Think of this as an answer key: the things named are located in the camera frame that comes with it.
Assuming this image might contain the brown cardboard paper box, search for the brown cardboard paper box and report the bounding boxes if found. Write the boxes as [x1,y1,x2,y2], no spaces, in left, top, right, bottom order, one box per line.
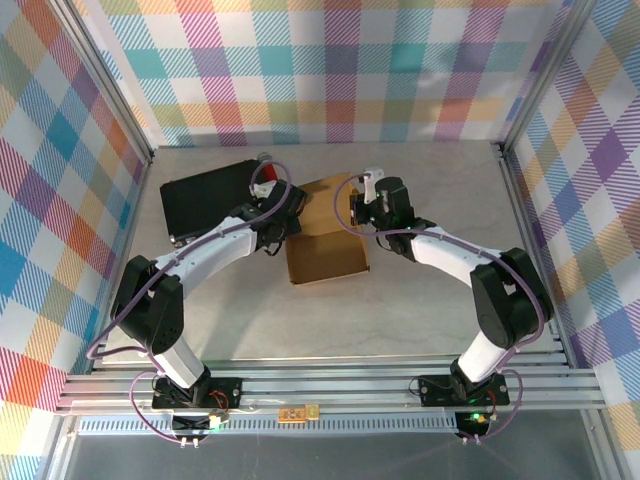
[283,171,374,287]

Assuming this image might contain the red cylinder with grey cap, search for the red cylinder with grey cap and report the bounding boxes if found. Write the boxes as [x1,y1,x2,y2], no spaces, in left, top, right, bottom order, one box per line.
[256,152,279,185]

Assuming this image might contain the black flat case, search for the black flat case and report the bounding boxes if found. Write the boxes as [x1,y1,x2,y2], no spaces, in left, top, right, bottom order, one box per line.
[159,158,261,249]

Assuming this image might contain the black left controller board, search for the black left controller board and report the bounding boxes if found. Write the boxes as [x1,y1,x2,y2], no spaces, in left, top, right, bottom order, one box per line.
[172,412,225,436]

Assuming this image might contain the black controller board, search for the black controller board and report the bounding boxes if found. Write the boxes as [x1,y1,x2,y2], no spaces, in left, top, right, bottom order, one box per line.
[172,412,225,436]
[456,409,494,437]

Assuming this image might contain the black right controller board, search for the black right controller board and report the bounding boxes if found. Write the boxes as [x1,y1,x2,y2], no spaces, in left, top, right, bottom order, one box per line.
[456,409,494,437]

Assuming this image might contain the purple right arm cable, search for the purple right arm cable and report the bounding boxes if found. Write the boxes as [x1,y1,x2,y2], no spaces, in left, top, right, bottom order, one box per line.
[333,174,546,446]

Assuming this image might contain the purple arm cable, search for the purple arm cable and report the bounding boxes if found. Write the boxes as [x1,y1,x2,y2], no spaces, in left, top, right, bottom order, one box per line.
[333,174,546,446]
[87,160,295,447]

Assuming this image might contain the aluminium side rail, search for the aluminium side rail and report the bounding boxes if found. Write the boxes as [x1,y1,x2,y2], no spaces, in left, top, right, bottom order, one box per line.
[497,142,574,369]
[92,152,157,374]

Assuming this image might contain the aluminium frame rails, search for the aluminium frame rails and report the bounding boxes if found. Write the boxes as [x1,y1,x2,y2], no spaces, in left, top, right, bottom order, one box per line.
[54,352,609,415]

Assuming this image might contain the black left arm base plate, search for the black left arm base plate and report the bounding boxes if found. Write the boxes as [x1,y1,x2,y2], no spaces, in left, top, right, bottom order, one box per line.
[151,377,244,412]

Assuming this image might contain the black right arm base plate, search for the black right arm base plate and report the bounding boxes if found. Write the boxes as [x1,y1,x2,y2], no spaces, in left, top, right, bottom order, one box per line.
[417,373,511,407]

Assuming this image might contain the aluminium corner post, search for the aluminium corner post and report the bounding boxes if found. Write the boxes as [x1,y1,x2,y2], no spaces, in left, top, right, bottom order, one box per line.
[47,0,156,166]
[497,0,601,156]

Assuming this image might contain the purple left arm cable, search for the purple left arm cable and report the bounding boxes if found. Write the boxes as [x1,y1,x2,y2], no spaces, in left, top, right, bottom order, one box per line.
[87,160,295,447]

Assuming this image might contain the slotted grey cable duct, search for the slotted grey cable duct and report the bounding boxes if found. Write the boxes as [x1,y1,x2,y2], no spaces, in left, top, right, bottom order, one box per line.
[74,417,464,436]

